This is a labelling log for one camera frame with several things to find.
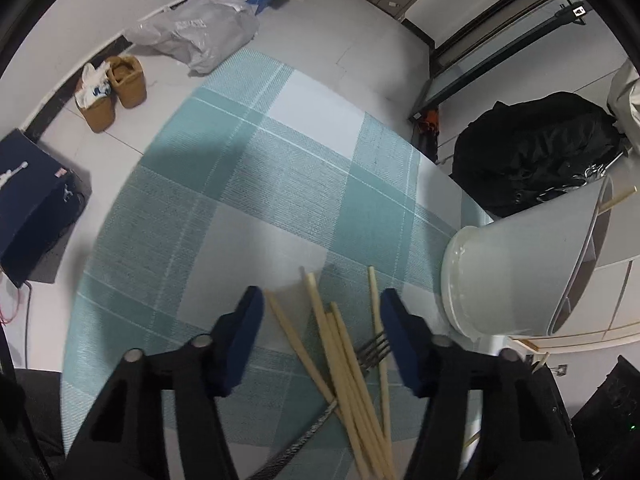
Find glass door handle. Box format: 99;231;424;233
557;0;587;25

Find teal checked placemat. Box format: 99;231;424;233
60;49;493;480

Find black electronic device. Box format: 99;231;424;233
572;355;640;480

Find white shoulder bag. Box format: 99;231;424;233
606;57;640;153

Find grey plastic bag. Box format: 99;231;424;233
124;0;261;77

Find metal fork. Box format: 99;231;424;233
247;331;393;480

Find metal utensil holder cup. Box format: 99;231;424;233
440;175;615;338

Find orange tool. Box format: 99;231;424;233
417;107;441;133

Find wooden chopstick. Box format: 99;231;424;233
300;266;376;480
367;265;393;446
325;311;388;480
264;289;346;421
330;301;398;480
599;186;638;211

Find black framed glass door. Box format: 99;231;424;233
407;0;586;121

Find dark cloth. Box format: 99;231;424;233
0;327;68;480

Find white socks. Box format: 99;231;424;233
75;62;112;108

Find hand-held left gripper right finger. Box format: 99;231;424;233
379;288;585;480

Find red cable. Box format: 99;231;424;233
0;280;31;326

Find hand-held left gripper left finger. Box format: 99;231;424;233
62;286;265;480

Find dark blue box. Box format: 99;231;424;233
0;128;92;288

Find black jacket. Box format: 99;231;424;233
451;91;628;218

